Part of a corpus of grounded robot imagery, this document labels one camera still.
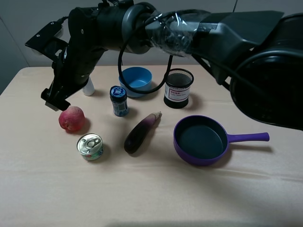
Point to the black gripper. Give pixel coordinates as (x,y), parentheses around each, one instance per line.
(77,60)

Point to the red peach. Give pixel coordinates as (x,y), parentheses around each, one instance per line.
(72,119)

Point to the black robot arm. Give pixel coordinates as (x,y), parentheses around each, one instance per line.
(257,56)

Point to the white bottle with black brush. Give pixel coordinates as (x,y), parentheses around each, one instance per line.
(89,89)

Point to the silver pull-tab tin can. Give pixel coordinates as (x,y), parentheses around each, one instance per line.
(90,146)

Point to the blue lidded small jar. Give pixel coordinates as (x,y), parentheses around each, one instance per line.
(118,97)

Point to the blue plastic bowl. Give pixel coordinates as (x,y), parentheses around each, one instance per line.
(138,78)

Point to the purple eggplant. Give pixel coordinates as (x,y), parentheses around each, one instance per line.
(138,134)

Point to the black mesh pen holder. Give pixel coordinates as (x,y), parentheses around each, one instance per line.
(177,88)

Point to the cream tablecloth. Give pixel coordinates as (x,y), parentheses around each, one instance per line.
(45,182)

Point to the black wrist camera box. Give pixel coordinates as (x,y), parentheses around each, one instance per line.
(47,41)

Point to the purple pan with handle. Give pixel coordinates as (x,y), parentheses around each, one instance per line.
(202,141)

